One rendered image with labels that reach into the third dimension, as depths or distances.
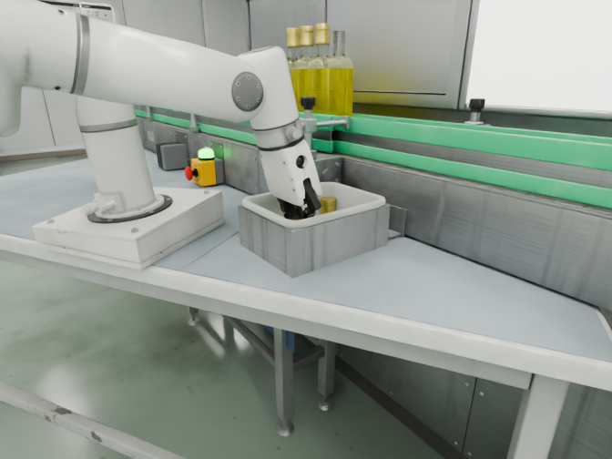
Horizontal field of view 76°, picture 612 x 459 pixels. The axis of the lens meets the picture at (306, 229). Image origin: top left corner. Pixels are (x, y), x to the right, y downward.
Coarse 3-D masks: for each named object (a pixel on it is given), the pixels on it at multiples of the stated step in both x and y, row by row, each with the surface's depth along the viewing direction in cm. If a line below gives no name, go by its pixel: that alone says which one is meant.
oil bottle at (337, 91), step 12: (336, 60) 88; (348, 60) 89; (324, 72) 91; (336, 72) 88; (348, 72) 89; (324, 84) 92; (336, 84) 89; (348, 84) 90; (324, 96) 92; (336, 96) 90; (348, 96) 91; (324, 108) 93; (336, 108) 91; (348, 108) 93
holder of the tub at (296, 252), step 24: (240, 216) 72; (360, 216) 67; (384, 216) 72; (240, 240) 74; (264, 240) 67; (288, 240) 60; (312, 240) 62; (336, 240) 66; (360, 240) 69; (384, 240) 74; (288, 264) 62; (312, 264) 64
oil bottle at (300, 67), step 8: (304, 56) 97; (296, 64) 98; (304, 64) 96; (296, 72) 99; (304, 72) 96; (296, 80) 99; (304, 80) 97; (296, 88) 100; (304, 88) 98; (296, 96) 101; (304, 96) 98
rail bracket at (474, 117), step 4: (472, 100) 71; (476, 100) 71; (480, 100) 71; (484, 100) 71; (472, 104) 72; (476, 104) 71; (480, 104) 71; (472, 108) 72; (476, 108) 71; (480, 108) 71; (472, 112) 72; (476, 112) 72; (480, 112) 72; (472, 116) 73; (476, 116) 72; (472, 120) 73; (476, 120) 72; (472, 124) 72; (476, 124) 72; (480, 124) 72; (488, 124) 76
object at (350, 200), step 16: (336, 192) 81; (352, 192) 77; (368, 192) 75; (256, 208) 66; (272, 208) 75; (304, 208) 80; (336, 208) 82; (352, 208) 66; (368, 208) 68; (288, 224) 60; (304, 224) 60
